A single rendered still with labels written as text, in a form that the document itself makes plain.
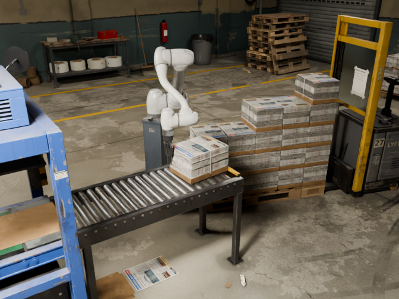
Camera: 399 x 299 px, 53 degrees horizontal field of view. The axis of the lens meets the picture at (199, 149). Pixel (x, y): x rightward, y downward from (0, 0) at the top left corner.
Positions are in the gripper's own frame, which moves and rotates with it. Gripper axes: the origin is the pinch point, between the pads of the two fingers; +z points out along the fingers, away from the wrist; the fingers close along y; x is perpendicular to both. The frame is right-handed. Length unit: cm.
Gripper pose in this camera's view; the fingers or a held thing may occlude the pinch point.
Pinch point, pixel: (168, 159)
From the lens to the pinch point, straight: 311.3
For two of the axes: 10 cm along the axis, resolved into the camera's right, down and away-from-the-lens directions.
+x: -8.4, 2.2, -5.0
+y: -5.5, -3.4, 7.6
